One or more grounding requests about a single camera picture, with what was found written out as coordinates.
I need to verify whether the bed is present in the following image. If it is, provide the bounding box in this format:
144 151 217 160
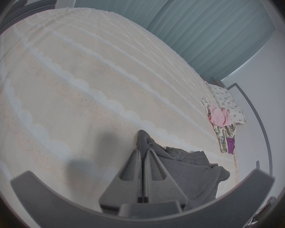
0 7 273 209

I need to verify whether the blue-green curtain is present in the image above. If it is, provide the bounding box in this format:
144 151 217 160
75 0 183 30
145 0 276 80

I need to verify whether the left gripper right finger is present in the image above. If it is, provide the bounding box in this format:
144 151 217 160
144 150 188 210

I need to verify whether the white printed garment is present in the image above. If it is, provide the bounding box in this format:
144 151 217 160
201 98 237 153

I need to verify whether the purple garment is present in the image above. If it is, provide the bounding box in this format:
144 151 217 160
226 137 236 155

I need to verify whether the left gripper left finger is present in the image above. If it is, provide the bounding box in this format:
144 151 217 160
99 149 143 210

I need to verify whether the grey bedside table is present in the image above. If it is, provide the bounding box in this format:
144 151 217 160
201 75 226 88

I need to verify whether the white printed pillow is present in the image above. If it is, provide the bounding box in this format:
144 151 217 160
208 83 246 125

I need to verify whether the black T-shirt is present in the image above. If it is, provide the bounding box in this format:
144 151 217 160
136 130 231 209

